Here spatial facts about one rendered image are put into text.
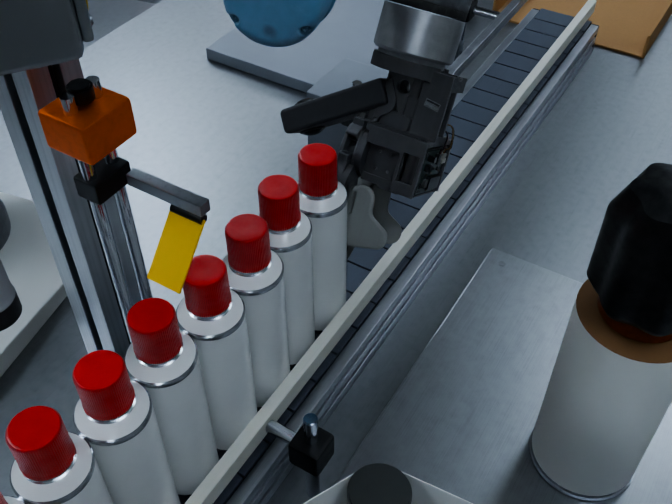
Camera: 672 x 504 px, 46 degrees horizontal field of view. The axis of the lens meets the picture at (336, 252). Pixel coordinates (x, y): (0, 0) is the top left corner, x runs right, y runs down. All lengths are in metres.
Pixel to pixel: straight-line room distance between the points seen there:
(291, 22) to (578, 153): 0.62
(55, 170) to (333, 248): 0.25
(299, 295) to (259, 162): 0.41
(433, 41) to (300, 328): 0.28
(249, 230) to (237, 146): 0.51
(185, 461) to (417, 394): 0.23
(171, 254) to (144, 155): 0.55
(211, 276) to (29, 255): 0.44
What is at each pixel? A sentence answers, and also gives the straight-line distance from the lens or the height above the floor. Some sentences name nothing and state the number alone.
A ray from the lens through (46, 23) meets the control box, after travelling 0.40.
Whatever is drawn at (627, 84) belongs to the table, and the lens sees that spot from 1.29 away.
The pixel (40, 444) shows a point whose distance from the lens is 0.50.
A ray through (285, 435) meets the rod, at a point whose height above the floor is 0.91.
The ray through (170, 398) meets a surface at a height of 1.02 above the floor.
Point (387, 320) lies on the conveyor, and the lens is 0.82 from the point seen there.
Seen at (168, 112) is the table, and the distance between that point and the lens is 1.18.
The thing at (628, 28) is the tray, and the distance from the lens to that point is 1.44.
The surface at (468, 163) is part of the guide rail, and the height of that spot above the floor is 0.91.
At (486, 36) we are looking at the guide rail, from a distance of 1.09.
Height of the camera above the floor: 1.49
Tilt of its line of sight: 45 degrees down
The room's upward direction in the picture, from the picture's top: straight up
